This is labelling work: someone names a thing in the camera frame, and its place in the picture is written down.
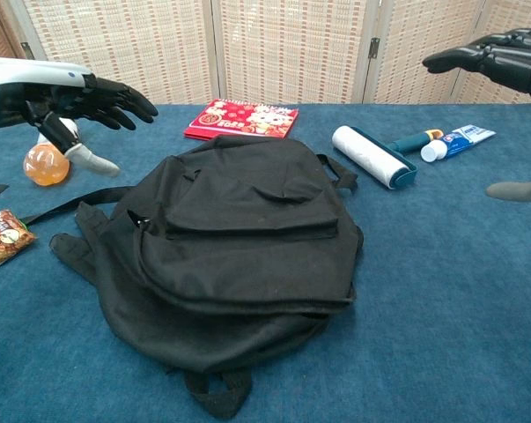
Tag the black fabric backpack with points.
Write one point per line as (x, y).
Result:
(247, 264)

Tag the woven folding screen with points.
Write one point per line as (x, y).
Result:
(269, 53)

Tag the orange drink bottle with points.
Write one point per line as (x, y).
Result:
(45, 167)

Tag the left silver and black robot hand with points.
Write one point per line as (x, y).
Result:
(36, 83)

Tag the right silver and black robot hand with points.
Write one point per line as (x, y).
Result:
(503, 57)

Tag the green and orange snack bag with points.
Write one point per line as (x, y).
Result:
(3, 240)

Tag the blue table cover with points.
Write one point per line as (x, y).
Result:
(423, 352)

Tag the blue and white toothpaste tube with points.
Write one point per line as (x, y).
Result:
(456, 142)

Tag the teal lint roller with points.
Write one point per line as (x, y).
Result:
(366, 154)

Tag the red desk calendar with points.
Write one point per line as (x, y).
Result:
(238, 121)

